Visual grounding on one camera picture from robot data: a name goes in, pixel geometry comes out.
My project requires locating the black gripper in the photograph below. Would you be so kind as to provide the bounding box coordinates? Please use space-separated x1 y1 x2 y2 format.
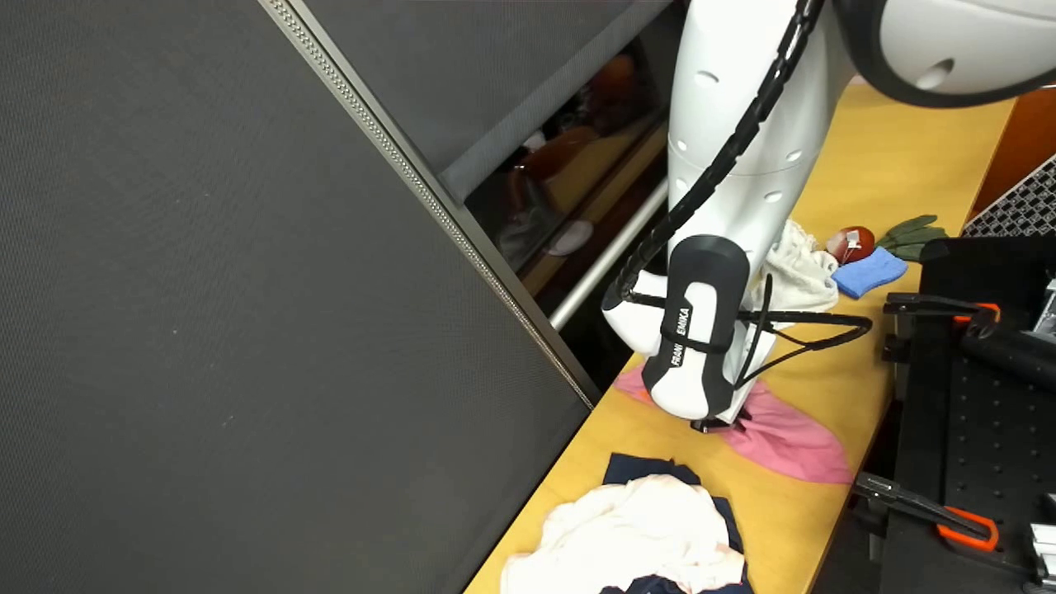
689 404 756 437

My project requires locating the pink cloth orange print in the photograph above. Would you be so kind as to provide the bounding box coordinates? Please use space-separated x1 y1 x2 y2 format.
611 367 853 488

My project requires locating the navy blue cloth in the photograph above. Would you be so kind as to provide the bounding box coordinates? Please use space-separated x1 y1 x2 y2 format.
598 449 756 594

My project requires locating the white patterned cloth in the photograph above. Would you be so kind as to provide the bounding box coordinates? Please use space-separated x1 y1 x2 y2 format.
752 214 840 333

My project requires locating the metal handrail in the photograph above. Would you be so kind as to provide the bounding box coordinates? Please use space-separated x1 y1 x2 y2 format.
546 179 673 333

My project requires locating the red apple with tag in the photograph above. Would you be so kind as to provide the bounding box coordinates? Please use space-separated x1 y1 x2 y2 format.
823 225 882 269

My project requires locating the green glove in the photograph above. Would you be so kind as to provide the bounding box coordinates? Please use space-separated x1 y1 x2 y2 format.
874 213 950 263

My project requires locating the black cylindrical bar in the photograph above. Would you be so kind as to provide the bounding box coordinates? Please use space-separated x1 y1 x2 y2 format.
960 319 1056 389

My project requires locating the checkered calibration board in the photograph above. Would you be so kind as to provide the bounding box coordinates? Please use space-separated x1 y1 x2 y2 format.
960 152 1056 241

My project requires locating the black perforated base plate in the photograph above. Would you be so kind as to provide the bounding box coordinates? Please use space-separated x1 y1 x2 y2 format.
876 234 1056 594

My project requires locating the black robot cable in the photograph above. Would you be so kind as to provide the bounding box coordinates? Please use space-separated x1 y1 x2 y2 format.
600 0 876 389

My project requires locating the metal window frame post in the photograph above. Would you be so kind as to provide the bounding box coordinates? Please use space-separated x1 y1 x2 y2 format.
256 0 603 407

